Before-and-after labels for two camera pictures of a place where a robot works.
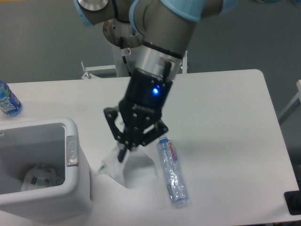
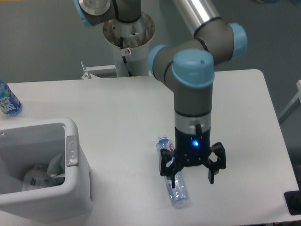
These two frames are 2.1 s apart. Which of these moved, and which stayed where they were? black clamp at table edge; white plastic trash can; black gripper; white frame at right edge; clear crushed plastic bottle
Moved: black gripper
Stayed: white plastic trash can; black clamp at table edge; white frame at right edge; clear crushed plastic bottle
